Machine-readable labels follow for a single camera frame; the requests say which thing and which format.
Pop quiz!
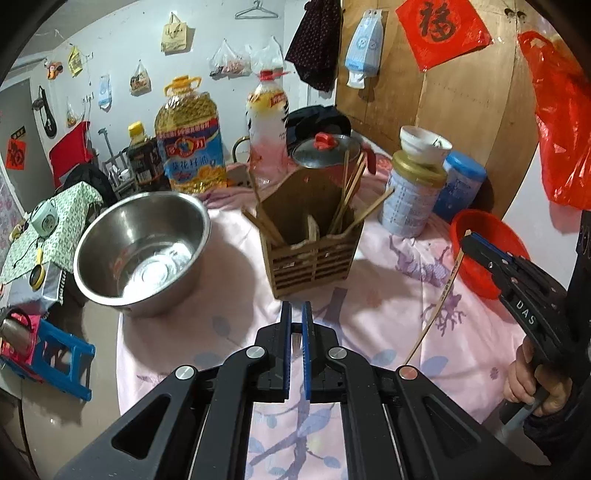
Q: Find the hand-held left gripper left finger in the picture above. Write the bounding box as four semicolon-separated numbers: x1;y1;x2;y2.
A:
54;300;294;480

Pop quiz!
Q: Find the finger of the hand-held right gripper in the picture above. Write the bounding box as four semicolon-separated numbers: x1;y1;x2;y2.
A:
469;233;533;278
461;237;514;301

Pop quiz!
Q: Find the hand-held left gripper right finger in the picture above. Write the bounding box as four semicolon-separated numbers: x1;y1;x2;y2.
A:
301;301;540;480

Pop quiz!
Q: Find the red plastic basin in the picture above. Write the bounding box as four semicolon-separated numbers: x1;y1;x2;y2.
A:
450;209;532;299

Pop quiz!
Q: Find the wooden chopstick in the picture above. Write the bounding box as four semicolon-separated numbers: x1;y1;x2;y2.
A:
405;229;471;366

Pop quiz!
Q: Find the wooden utensil holder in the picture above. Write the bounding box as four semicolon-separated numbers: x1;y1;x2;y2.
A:
255;162;366;300

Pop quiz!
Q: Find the bunch of wooden chopsticks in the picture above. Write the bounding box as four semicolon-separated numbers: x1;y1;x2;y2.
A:
242;150;396;246

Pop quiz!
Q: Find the person's right forearm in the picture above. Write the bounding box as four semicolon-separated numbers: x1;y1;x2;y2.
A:
523;385;586;463

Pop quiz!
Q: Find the person's right hand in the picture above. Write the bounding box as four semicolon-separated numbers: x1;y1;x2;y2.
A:
502;338;574;417

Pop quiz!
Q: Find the blue-lidded can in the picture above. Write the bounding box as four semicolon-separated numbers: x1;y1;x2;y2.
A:
433;153;488;223

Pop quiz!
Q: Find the gold-lidded tin can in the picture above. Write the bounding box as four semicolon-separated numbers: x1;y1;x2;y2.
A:
378;151;449;239

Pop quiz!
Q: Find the white ceramic bowl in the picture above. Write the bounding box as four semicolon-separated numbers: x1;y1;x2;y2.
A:
399;125;454;167

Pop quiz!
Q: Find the red plastic bag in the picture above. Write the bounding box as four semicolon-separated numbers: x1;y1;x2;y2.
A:
516;31;591;211

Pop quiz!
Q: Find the stainless steel bowl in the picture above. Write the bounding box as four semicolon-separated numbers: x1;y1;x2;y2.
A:
72;191;211;319

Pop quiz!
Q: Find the steel pot with red knob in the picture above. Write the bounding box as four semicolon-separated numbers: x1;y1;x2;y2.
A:
290;132;378;175

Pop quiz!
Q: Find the metal chair back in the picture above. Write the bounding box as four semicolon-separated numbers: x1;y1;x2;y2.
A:
233;136;253;165

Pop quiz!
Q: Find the blue plastic stool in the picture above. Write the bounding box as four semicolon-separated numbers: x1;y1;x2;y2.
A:
0;318;96;400

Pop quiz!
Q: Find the red-capped plastic bottle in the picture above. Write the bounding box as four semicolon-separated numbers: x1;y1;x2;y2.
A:
244;69;290;186

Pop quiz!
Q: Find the large cooking oil bottle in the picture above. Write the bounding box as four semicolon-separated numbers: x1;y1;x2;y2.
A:
154;75;228;195

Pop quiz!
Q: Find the large red paper poster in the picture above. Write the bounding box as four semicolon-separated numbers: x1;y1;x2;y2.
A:
395;0;493;73

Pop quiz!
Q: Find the dark soy sauce bottle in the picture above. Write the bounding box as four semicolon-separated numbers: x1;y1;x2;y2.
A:
125;121;163;193

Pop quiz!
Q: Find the hanging tissue pack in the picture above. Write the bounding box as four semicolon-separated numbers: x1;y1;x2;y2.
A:
344;10;385;90

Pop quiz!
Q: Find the green patterned tablecloth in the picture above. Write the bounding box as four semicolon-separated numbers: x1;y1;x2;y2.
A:
0;180;103;287

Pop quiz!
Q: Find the small yellow pan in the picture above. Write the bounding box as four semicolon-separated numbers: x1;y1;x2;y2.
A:
30;248;47;291

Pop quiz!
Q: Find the dark dotted garment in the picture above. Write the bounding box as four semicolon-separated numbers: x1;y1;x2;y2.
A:
284;0;343;92

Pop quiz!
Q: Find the white plastic bag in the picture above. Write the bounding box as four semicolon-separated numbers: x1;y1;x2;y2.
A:
252;35;285;77

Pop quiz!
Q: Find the clear bag of food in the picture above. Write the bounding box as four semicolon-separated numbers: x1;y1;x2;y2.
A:
209;39;254;78

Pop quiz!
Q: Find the red cloth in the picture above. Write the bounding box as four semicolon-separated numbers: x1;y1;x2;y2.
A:
48;120;93;179

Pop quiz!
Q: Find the plastic bag of snacks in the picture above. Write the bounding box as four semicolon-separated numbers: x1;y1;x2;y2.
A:
129;59;153;97

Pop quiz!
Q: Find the blue and white packet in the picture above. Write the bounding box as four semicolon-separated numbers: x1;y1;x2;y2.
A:
97;74;113;111

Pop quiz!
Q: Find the small red paper poster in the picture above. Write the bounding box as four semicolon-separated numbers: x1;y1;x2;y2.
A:
5;138;28;171

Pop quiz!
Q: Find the beige tote bag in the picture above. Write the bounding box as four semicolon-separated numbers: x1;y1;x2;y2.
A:
160;12;191;53

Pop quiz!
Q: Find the black hanging bag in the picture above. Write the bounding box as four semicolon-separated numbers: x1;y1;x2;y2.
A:
34;85;57;137

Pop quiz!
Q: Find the grey door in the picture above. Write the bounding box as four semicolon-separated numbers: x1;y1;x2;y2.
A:
0;76;35;204

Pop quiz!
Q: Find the wire clothes hanger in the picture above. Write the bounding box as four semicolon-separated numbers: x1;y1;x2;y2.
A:
234;0;280;20

